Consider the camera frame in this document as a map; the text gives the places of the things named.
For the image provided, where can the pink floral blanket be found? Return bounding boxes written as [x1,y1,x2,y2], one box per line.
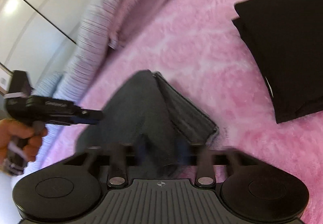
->
[38,0,323,224]

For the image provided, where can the grey ribbed pillow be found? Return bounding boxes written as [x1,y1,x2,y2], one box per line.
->
[33,72,63,103]

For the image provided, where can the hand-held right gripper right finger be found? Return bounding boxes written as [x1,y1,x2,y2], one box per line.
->
[175,138,259,188]

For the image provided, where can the lilac ribbed quilt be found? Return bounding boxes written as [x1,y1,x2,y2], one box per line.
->
[24,0,187,174]

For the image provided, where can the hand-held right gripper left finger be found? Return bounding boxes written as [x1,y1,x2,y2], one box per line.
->
[63,138,152,188]

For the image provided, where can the dark grey jeans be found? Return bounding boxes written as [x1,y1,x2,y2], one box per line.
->
[77,70,219,176]

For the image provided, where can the person's left hand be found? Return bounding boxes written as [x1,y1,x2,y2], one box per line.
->
[0,118,48,162]

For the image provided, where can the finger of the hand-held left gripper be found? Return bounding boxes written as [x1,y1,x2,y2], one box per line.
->
[72,109,104,125]

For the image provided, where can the white wardrobe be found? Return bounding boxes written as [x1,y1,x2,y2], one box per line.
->
[0,0,111,93]

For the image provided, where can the black garment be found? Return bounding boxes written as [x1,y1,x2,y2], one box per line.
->
[232,0,323,124]

